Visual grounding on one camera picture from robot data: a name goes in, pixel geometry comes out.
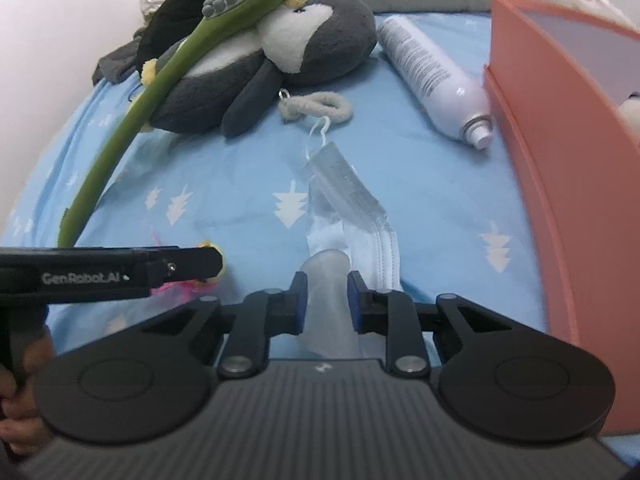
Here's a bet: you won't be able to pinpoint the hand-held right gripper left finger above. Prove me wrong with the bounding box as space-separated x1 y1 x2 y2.
139 270 309 381

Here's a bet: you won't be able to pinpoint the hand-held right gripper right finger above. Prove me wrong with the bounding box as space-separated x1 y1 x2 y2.
346 270 517 379

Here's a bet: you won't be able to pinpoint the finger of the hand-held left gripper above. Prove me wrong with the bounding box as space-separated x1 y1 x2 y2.
147 244 224 292

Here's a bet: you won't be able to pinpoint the pink stringed small toy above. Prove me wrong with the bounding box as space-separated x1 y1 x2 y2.
150 227 229 307

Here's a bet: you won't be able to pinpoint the face mask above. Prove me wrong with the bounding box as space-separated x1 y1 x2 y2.
300 115 404 361

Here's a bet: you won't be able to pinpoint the salmon pink box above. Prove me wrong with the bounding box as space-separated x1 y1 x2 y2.
482 0 640 442

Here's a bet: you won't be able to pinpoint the person's left hand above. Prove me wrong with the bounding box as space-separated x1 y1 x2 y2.
0 332 57 458

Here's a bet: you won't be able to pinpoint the green massage stick grey knobs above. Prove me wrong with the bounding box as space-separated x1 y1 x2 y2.
56 0 294 250

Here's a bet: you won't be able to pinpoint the dark grey cloth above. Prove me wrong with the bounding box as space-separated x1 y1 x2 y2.
92 40 147 87

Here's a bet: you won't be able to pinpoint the white spray bottle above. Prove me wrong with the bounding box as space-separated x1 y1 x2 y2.
376 15 496 151

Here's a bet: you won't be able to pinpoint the black cloth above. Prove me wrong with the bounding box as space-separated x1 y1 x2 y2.
135 0 362 68

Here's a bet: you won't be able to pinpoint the grey white penguin plush toy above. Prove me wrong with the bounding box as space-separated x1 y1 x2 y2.
140 0 379 140

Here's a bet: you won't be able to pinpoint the grey fuzzy cord loop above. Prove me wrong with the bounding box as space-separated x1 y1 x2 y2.
278 89 354 125

